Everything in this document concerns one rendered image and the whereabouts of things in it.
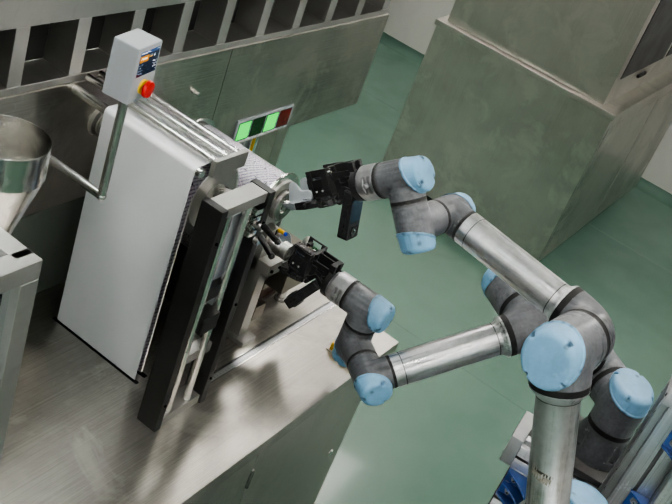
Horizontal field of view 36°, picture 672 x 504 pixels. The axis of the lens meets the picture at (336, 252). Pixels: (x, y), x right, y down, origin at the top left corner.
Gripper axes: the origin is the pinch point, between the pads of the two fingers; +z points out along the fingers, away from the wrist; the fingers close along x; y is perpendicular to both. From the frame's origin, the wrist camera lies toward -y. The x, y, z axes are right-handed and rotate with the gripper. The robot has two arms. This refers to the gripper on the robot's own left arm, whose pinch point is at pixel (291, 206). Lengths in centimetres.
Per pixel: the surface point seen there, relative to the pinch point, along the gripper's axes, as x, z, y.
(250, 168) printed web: 2.1, 6.7, 10.1
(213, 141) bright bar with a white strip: 24.0, -4.6, 18.9
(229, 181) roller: 19.8, -2.1, 10.2
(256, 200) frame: 31.0, -17.1, 7.1
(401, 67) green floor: -424, 216, 13
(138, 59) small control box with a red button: 57, -23, 36
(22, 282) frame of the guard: 98, -34, 12
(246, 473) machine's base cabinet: 21, 15, -54
